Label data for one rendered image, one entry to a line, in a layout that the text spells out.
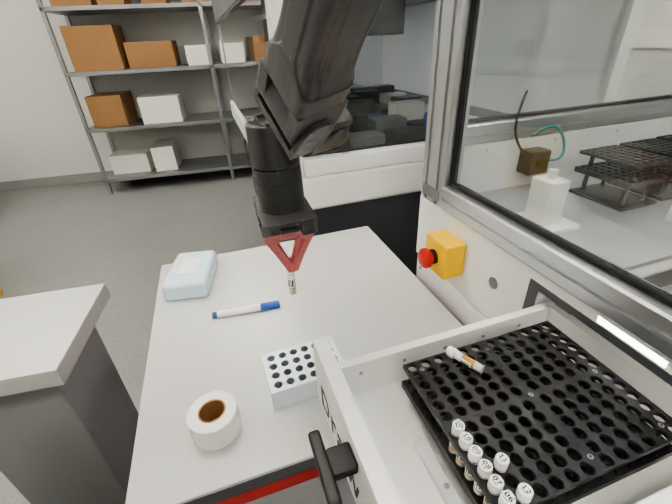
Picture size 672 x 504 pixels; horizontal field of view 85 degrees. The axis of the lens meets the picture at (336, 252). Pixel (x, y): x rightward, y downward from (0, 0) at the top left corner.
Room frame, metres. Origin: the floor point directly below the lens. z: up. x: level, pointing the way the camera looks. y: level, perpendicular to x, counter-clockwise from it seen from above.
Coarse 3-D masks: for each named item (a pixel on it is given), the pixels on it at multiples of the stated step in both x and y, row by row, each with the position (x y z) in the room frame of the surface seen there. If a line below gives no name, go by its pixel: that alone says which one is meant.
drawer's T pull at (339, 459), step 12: (312, 432) 0.22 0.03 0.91; (312, 444) 0.21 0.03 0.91; (348, 444) 0.21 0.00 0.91; (324, 456) 0.20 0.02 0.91; (336, 456) 0.20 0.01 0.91; (348, 456) 0.20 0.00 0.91; (324, 468) 0.19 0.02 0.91; (336, 468) 0.19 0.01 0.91; (348, 468) 0.19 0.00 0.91; (324, 480) 0.18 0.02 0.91; (336, 480) 0.18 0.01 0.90; (324, 492) 0.17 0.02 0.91; (336, 492) 0.17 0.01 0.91
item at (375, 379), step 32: (512, 320) 0.39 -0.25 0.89; (544, 320) 0.41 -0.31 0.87; (576, 320) 0.38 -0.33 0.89; (384, 352) 0.34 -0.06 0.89; (416, 352) 0.35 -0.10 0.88; (608, 352) 0.33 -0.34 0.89; (352, 384) 0.32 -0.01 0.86; (384, 384) 0.34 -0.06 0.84; (640, 384) 0.28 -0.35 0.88; (384, 416) 0.29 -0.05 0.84; (416, 416) 0.29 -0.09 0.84; (384, 448) 0.25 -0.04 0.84; (416, 480) 0.21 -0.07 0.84; (640, 480) 0.20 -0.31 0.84
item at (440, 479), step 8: (424, 440) 0.25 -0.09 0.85; (416, 448) 0.24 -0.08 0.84; (424, 448) 0.24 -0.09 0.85; (424, 456) 0.23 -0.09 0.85; (432, 456) 0.23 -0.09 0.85; (424, 464) 0.23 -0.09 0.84; (432, 464) 0.22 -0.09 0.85; (440, 464) 0.22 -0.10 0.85; (432, 472) 0.21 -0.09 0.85; (440, 472) 0.21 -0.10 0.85; (432, 480) 0.21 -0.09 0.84; (440, 480) 0.20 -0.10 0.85; (448, 480) 0.20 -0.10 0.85; (440, 488) 0.20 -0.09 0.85; (448, 488) 0.20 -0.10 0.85; (448, 496) 0.19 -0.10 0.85; (456, 496) 0.19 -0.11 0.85
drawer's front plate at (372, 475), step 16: (320, 352) 0.31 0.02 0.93; (320, 368) 0.31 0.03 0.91; (336, 368) 0.29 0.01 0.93; (320, 384) 0.32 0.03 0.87; (336, 384) 0.27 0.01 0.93; (320, 400) 0.33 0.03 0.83; (336, 400) 0.25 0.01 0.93; (352, 400) 0.24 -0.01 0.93; (336, 416) 0.25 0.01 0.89; (352, 416) 0.23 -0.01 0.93; (336, 432) 0.26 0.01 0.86; (352, 432) 0.21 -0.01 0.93; (368, 432) 0.21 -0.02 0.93; (352, 448) 0.20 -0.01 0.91; (368, 448) 0.19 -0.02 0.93; (368, 464) 0.18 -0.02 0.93; (352, 480) 0.21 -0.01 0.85; (368, 480) 0.17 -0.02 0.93; (384, 480) 0.17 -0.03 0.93; (368, 496) 0.17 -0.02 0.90; (384, 496) 0.15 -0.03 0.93
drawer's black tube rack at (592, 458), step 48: (528, 336) 0.35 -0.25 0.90; (480, 384) 0.28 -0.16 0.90; (528, 384) 0.28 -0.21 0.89; (576, 384) 0.27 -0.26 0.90; (624, 384) 0.27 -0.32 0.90; (432, 432) 0.24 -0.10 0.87; (480, 432) 0.22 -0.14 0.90; (528, 432) 0.22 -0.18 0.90; (576, 432) 0.24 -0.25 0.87; (624, 432) 0.21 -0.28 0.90; (528, 480) 0.19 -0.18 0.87; (576, 480) 0.19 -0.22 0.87
